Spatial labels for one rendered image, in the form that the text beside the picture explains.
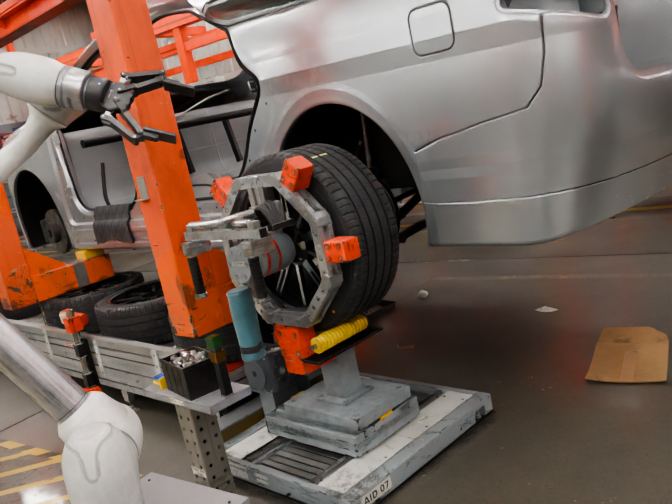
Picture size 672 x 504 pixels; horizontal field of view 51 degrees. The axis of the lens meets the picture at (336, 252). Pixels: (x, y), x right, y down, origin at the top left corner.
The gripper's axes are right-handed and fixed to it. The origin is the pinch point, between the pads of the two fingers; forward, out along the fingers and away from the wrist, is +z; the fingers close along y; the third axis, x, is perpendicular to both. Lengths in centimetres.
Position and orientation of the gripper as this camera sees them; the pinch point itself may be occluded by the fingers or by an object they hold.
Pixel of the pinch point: (180, 113)
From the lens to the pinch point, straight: 161.9
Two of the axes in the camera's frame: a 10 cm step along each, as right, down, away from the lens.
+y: -1.9, 8.5, -4.8
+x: 1.3, -4.7, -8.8
